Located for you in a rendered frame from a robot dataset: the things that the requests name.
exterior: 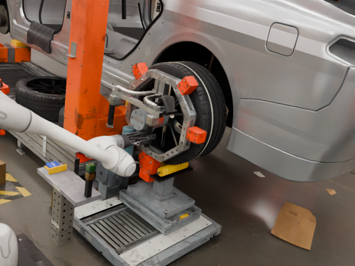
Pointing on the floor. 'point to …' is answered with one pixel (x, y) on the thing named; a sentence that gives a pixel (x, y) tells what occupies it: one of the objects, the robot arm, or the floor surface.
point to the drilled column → (61, 219)
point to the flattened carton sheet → (295, 225)
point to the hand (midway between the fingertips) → (148, 135)
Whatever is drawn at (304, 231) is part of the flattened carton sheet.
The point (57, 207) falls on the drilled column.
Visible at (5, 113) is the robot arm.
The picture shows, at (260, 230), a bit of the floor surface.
